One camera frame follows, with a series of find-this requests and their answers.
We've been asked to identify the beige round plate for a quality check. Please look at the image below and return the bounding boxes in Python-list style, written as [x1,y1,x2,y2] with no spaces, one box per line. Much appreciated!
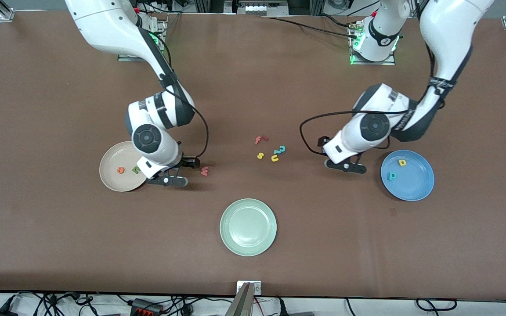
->
[99,141,149,192]

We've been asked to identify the pale green round plate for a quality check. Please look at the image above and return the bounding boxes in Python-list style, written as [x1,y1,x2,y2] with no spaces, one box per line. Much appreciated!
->
[220,198,277,257]

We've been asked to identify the blue round plate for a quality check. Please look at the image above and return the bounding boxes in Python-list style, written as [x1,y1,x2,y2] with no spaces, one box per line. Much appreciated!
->
[380,150,435,201]

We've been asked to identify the white terminal block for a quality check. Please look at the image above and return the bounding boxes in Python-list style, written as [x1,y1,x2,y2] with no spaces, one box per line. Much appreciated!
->
[244,4,276,14]

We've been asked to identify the brown table cover mat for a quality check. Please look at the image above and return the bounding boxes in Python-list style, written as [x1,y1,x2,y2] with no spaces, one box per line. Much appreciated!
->
[0,10,506,302]

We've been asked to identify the black red power strip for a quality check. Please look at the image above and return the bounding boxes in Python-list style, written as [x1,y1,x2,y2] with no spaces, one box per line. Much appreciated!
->
[131,298,164,316]

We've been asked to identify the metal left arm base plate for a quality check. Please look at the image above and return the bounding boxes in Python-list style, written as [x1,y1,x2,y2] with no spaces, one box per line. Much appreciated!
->
[349,21,397,66]

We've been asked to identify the black cable across mat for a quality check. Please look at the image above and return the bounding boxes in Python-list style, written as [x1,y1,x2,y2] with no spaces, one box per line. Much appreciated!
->
[262,14,361,38]

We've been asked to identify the aluminium camera mount post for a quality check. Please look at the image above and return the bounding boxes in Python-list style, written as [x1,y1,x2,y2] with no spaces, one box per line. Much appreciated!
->
[225,281,262,316]

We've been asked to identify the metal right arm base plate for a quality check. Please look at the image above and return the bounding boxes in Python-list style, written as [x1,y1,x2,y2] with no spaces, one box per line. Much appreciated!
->
[118,18,168,62]

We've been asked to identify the black tangled floor cables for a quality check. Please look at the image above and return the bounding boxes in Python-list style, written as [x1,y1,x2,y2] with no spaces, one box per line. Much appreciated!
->
[0,292,100,316]

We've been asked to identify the black looped floor cable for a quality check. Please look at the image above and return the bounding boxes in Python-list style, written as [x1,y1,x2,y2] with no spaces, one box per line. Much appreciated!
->
[416,298,458,312]

